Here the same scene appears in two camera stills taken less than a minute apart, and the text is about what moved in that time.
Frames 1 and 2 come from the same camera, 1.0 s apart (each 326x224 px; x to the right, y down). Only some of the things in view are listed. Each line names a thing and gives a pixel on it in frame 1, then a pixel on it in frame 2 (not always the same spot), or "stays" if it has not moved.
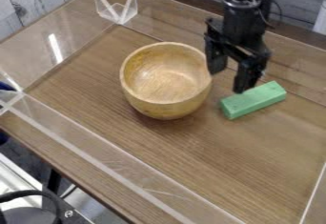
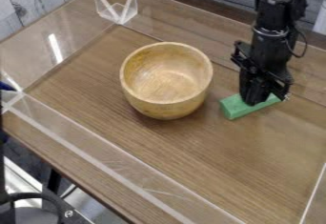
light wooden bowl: [166, 77] stays
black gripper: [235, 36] → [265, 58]
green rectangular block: [253, 99] stays
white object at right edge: [320, 23] stays
